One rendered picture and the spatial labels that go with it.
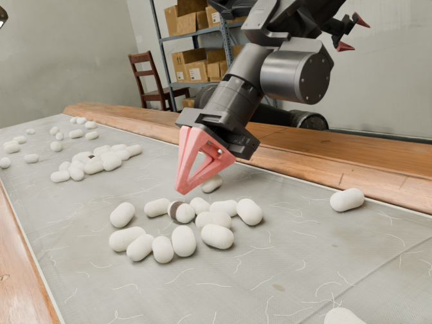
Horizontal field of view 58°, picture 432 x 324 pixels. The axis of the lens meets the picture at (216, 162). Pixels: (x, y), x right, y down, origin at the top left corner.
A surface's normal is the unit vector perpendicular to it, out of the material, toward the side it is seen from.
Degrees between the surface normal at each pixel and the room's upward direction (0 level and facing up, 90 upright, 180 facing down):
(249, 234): 0
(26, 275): 0
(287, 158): 45
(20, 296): 0
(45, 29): 90
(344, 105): 90
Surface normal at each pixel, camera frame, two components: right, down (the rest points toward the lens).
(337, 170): -0.71, -0.44
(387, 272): -0.18, -0.94
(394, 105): -0.81, 0.31
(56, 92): 0.55, 0.15
